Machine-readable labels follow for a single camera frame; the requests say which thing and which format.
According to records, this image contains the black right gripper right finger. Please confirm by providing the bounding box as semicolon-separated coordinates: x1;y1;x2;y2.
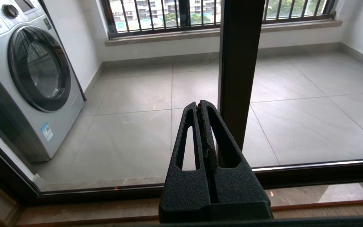
200;100;271;205

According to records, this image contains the dark framed sliding glass door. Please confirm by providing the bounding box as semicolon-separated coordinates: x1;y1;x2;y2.
0;0;265;205

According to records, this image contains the white front-load washing machine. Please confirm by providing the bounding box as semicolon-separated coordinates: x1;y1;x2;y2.
0;0;86;163

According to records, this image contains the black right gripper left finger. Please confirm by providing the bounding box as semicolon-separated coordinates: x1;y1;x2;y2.
159;103;212;222

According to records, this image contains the dark brown window frame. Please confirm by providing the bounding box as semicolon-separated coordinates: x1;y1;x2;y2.
101;0;191;38

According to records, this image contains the dark framed fixed glass panel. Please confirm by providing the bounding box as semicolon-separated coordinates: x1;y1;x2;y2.
251;0;363;189

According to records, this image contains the long black balcony railing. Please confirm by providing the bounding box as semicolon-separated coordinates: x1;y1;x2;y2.
101;0;338;38

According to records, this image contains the grey stone window sill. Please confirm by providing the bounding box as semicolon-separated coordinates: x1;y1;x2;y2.
105;20;343;47

